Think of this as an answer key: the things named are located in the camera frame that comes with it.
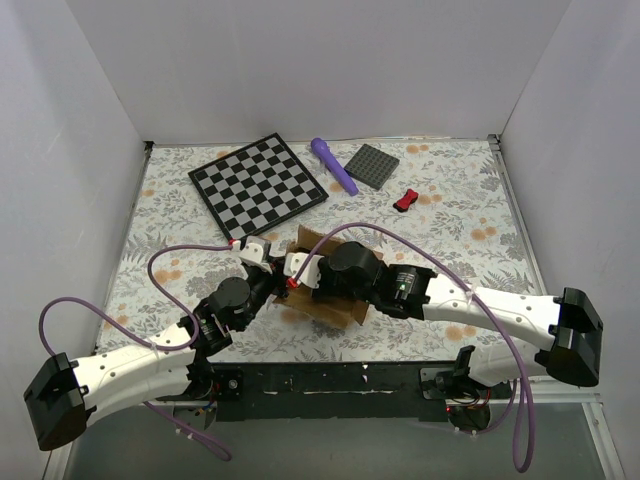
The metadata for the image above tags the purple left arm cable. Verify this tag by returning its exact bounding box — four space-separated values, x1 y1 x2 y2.
38 242 261 461

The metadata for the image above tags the brown taped cardboard box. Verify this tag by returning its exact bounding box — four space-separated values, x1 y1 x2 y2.
274 225 369 330

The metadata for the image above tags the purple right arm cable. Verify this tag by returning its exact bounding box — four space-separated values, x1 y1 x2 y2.
300 222 536 473

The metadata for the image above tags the black white checkerboard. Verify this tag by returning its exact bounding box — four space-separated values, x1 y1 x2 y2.
188 133 328 240

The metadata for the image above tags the red black knife cap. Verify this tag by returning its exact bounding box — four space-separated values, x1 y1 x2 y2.
393 189 419 213

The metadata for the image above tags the dark grey studded plate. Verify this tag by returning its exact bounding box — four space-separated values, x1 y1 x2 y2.
345 144 400 190

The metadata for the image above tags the purple cylindrical handle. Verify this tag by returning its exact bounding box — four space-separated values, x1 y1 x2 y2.
310 137 359 196

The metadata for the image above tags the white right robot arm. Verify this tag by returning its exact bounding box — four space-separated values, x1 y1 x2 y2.
301 242 603 398

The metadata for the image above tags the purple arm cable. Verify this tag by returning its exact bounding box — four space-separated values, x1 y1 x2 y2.
38 242 261 461
300 222 536 473

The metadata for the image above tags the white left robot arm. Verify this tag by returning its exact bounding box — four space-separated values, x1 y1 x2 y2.
23 267 286 451

